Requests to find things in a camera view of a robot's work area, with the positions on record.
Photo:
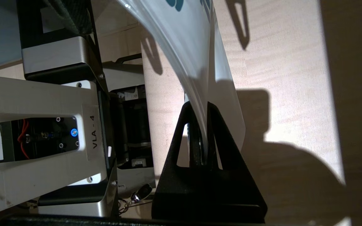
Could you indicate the robot base chassis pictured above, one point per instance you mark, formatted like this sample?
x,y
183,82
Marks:
x,y
42,94

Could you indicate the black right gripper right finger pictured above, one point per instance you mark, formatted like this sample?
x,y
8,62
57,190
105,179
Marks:
x,y
234,194

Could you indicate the black key fob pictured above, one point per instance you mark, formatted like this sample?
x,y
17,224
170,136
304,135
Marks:
x,y
141,193

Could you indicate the blue horse print pouch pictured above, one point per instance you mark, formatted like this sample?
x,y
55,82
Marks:
x,y
193,47

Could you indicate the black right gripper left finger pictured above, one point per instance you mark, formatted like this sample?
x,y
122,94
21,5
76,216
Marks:
x,y
174,194

